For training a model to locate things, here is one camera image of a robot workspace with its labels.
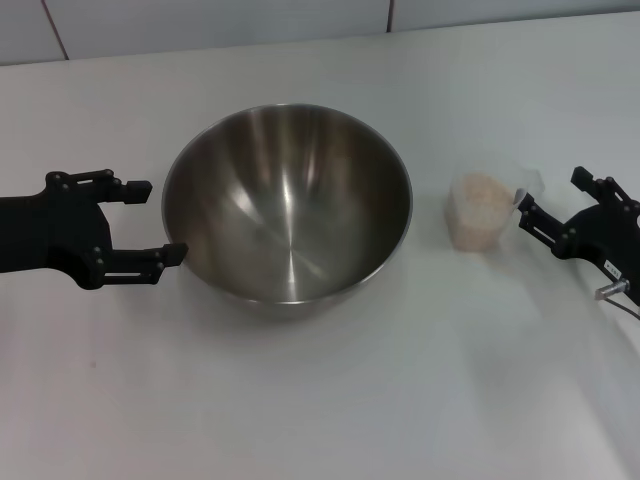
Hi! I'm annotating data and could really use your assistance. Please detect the white rice grains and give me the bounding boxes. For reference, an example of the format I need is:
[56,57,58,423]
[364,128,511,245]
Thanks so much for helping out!
[449,173,516,251]

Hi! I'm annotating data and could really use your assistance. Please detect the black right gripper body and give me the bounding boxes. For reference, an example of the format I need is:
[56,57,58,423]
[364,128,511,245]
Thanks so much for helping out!
[553,199,640,301]

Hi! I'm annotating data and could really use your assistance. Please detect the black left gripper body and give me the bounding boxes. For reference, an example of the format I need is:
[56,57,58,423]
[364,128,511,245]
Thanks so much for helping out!
[0,191,114,292]

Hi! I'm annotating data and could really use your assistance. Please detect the clear plastic measuring cup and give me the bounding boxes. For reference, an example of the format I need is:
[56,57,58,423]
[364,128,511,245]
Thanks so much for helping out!
[444,168,547,253]

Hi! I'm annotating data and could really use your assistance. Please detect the silver right wrist connector plug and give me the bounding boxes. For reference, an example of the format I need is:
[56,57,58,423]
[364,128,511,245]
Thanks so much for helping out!
[593,279,631,301]

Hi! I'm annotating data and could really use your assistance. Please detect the stainless steel mixing bowl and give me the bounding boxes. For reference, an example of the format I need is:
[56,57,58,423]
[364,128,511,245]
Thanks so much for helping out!
[160,102,415,323]

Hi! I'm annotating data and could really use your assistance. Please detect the thin right wrist cable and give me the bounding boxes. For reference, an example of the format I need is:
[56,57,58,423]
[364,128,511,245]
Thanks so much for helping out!
[606,296,640,322]

